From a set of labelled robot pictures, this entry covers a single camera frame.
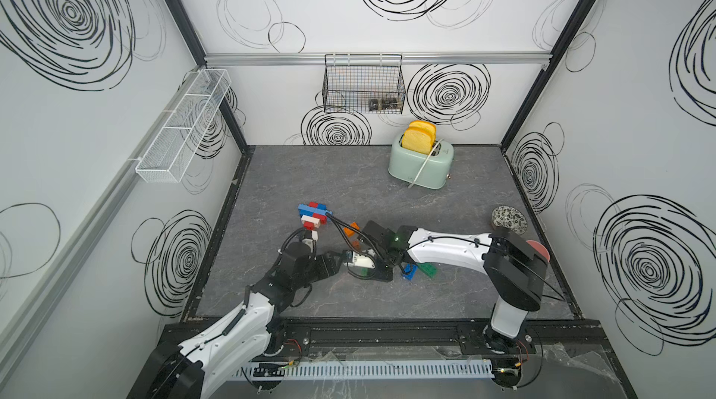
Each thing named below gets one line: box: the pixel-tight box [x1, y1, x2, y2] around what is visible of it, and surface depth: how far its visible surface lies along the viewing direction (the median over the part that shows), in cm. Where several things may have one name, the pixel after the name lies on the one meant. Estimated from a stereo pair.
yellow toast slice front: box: [401, 125, 436, 155], surface depth 98 cm
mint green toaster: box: [387, 133, 455, 190], surface depth 101 cm
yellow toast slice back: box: [407, 120, 438, 146], surface depth 98 cm
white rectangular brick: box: [301, 214, 321, 228], surface depth 97 cm
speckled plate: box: [491, 205, 528, 235], surface depth 98 cm
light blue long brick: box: [297, 203, 332, 216], surface depth 101 cm
